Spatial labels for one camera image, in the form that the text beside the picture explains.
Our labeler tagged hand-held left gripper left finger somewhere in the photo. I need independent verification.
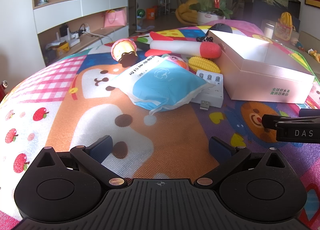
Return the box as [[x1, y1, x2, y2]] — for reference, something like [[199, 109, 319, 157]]
[[30, 135, 128, 188]]

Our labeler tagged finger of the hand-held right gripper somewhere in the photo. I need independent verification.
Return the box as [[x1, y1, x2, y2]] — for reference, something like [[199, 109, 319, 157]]
[[262, 114, 320, 129], [299, 109, 320, 118]]

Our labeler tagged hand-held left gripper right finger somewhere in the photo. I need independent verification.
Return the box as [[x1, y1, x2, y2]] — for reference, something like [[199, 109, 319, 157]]
[[194, 136, 293, 188]]

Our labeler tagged pink cardboard box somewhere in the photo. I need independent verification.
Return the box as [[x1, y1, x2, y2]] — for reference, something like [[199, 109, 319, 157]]
[[208, 29, 315, 104]]

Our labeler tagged yellow corn toy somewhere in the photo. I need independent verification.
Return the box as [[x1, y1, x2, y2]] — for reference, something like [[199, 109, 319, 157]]
[[188, 56, 222, 74]]

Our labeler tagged round pink toy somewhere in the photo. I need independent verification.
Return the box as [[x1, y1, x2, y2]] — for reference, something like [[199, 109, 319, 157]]
[[161, 54, 190, 71]]

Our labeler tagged black plush toy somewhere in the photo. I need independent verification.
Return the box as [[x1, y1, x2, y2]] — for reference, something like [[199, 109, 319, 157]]
[[196, 23, 233, 43]]

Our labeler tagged white and red foam rocket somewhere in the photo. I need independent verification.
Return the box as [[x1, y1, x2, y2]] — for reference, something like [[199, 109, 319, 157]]
[[145, 31, 222, 59]]

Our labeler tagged colourful printed play mat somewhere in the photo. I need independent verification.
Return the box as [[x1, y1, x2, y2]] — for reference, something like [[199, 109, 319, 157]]
[[0, 19, 320, 230]]

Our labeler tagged small yellow toy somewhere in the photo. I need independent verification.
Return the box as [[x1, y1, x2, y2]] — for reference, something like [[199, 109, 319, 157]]
[[309, 49, 320, 63]]

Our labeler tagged yellow printed kids bag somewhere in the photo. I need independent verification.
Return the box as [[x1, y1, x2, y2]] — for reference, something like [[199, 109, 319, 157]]
[[275, 12, 297, 42]]

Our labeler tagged white cylindrical canister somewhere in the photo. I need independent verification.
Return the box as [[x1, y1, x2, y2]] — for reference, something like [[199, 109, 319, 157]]
[[264, 20, 276, 36]]

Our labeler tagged yellow box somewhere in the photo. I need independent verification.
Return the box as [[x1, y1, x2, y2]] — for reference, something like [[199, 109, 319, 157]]
[[56, 41, 70, 53]]

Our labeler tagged white power strip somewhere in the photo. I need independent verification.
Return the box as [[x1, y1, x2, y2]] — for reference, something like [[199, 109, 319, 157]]
[[68, 26, 91, 47]]

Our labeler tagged black router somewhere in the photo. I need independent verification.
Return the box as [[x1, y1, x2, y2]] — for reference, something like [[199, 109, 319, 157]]
[[59, 24, 69, 39]]

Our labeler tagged pink gift bag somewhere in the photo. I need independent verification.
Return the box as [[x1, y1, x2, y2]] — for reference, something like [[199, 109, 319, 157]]
[[104, 9, 127, 28]]

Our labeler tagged potted purple orchid plant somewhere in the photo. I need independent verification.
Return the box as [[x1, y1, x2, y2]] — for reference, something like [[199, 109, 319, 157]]
[[189, 0, 237, 24]]

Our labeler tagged yellow plush dinosaur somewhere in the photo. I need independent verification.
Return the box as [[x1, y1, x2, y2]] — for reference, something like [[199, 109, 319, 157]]
[[175, 0, 200, 24]]

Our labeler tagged orange bag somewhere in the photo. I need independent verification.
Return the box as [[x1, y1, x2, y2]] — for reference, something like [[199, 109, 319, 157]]
[[146, 7, 158, 20]]

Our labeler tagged white stool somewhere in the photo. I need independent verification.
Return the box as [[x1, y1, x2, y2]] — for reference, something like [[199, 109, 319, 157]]
[[158, 0, 171, 16]]

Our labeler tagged white wall cabinet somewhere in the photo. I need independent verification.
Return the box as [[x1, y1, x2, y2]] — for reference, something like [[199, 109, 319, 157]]
[[31, 0, 131, 68]]

